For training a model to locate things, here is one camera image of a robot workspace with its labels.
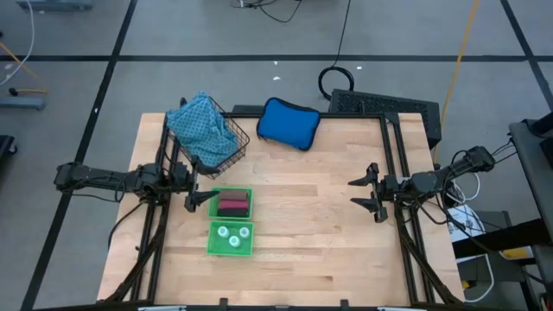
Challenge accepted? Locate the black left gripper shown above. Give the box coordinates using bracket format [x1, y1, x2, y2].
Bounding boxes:
[171, 155, 226, 213]

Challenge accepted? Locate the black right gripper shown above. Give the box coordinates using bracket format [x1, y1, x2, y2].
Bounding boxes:
[346, 162, 414, 224]

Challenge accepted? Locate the pink bandage roll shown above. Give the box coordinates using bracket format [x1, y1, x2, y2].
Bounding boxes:
[219, 199, 251, 211]

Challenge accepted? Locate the black bandage roll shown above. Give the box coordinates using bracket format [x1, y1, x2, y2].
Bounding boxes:
[216, 207, 250, 219]

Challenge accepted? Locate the blue patterned cloth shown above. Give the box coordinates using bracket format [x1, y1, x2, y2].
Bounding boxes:
[165, 91, 240, 169]

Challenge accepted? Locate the green plastic basket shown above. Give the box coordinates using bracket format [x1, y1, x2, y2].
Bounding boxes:
[206, 219, 256, 258]
[207, 186, 255, 221]

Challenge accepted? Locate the blue padded pouch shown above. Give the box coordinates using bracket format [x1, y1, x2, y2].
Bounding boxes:
[256, 97, 322, 153]

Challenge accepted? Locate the grey equipment cart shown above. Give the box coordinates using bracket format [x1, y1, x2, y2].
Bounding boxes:
[508, 111, 553, 243]

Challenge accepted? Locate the black wire basket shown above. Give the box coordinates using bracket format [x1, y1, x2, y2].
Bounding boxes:
[165, 95, 251, 181]

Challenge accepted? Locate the coiled black floor cable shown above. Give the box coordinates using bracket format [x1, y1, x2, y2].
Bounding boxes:
[317, 0, 356, 101]

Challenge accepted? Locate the yellow hanging cable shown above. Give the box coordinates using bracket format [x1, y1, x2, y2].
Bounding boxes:
[432, 0, 481, 166]

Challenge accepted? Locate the white floor cable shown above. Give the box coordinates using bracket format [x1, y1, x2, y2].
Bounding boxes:
[0, 0, 36, 87]

